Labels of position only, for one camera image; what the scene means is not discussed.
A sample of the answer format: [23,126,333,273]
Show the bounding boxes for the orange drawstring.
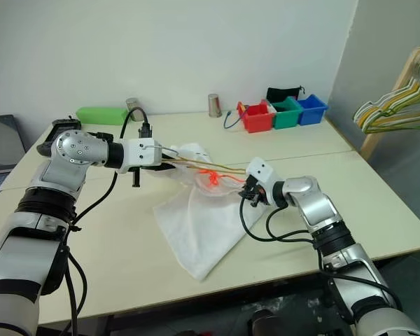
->
[197,169,246,189]

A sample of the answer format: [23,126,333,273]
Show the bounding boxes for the black handheld controller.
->
[36,118,83,158]

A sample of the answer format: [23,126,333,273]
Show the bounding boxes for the green plastic bin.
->
[269,96,304,130]

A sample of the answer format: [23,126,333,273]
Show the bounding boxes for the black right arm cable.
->
[239,195,403,325]

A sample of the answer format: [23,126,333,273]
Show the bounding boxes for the yellow hanger on rack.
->
[357,83,420,129]

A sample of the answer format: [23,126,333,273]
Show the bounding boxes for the red plastic bin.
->
[237,99,276,134]

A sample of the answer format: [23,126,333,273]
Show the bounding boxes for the green wire hanger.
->
[363,97,420,134]

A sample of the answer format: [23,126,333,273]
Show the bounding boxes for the metal cup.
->
[125,97,145,122]
[206,92,223,118]

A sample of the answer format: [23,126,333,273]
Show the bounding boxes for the dark rounded shape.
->
[248,309,285,336]

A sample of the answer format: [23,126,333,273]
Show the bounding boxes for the blue plastic bin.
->
[296,93,329,127]

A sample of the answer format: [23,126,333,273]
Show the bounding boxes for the wooden hanger rack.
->
[360,46,420,159]

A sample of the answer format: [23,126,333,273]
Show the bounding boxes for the black drawstring pouch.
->
[266,85,305,104]

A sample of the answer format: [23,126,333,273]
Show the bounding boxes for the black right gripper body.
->
[243,174,271,209]

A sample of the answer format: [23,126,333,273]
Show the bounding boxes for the white mesh shorts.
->
[152,141,267,281]

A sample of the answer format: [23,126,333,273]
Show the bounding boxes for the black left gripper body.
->
[132,162,169,188]

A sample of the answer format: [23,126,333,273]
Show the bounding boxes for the wooden clothes hanger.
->
[141,144,250,176]

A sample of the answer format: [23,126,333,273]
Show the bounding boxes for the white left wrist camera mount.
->
[118,138,165,175]

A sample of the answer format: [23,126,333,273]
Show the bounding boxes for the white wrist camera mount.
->
[118,138,165,175]
[245,157,285,208]

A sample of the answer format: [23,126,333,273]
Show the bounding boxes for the green rectangular box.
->
[76,106,129,126]

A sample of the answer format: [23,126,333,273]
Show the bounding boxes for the grey laptop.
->
[0,114,27,208]

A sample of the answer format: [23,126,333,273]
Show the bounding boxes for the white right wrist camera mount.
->
[245,157,285,208]

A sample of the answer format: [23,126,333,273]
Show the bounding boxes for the blue cable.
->
[224,104,249,132]

